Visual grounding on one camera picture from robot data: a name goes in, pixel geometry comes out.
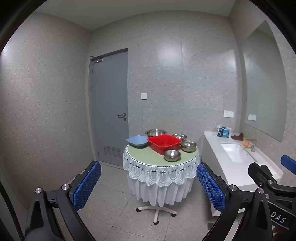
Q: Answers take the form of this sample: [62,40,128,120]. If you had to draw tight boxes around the wall mirror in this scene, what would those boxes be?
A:
[242,20,288,142]

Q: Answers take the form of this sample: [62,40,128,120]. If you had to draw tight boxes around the grey door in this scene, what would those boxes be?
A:
[89,48,129,167]

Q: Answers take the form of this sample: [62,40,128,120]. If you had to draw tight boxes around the metal faucet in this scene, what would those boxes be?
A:
[245,138,257,152]

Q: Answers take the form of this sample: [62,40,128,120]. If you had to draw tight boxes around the red plastic basin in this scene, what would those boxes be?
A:
[147,135,182,155]

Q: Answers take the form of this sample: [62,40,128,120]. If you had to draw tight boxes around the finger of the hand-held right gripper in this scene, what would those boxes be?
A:
[281,154,296,175]
[248,162,296,204]

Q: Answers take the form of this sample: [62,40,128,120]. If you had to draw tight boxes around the large steel bowl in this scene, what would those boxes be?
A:
[145,129,167,138]

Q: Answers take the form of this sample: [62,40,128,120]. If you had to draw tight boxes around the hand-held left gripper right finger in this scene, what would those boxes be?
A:
[196,162,275,241]

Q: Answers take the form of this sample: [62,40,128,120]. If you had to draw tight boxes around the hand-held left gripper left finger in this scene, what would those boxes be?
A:
[24,160,101,241]

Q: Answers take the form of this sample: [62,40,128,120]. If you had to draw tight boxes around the white table base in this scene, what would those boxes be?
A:
[136,201,177,225]

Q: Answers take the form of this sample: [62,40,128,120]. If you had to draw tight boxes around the white sink basin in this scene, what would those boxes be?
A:
[220,143,258,163]

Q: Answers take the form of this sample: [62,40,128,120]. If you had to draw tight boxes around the white sink counter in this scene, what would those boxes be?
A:
[203,131,284,217]

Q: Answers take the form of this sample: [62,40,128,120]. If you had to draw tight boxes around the blue square plate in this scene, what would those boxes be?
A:
[126,135,149,148]

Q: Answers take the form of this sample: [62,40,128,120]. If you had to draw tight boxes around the blue tissue packet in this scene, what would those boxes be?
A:
[217,125,232,138]

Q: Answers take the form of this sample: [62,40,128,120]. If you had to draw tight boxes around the green checkered table mat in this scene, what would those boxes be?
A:
[125,141,199,168]

